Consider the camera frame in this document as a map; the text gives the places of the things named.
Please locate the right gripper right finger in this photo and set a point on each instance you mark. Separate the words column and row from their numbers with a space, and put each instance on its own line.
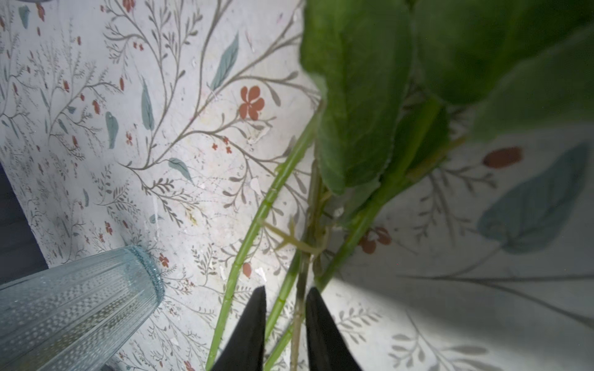
column 327, row 350

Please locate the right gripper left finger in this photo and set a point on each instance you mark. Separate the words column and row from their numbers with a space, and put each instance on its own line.
column 246, row 346

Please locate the clear ribbed glass vase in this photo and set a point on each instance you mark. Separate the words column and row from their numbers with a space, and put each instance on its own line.
column 76, row 316

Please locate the bunch of artificial roses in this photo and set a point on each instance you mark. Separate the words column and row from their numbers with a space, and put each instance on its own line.
column 402, row 84

